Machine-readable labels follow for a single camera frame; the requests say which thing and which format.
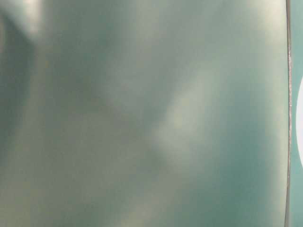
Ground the white round bowl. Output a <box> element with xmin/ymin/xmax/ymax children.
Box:
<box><xmin>296</xmin><ymin>80</ymin><xmax>303</xmax><ymax>165</ymax></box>

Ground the green table mat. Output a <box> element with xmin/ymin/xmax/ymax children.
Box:
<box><xmin>0</xmin><ymin>0</ymin><xmax>289</xmax><ymax>227</ymax></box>

